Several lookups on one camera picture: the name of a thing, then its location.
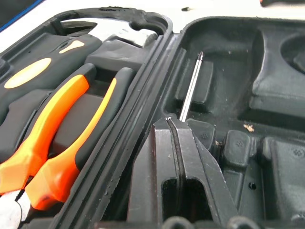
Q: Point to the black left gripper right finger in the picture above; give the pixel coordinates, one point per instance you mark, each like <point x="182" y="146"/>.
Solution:
<point x="200" y="162"/>

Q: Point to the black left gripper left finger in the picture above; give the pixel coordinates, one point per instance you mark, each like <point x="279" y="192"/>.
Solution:
<point x="152" y="162"/>

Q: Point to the silver shaft screwdriver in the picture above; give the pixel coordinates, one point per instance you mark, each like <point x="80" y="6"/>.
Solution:
<point x="190" y="90"/>

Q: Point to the black plastic tool case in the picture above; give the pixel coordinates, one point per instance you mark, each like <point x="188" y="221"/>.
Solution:
<point x="238" y="78"/>

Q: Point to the small black bit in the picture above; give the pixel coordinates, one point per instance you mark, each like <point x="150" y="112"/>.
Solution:
<point x="185" y="9"/>

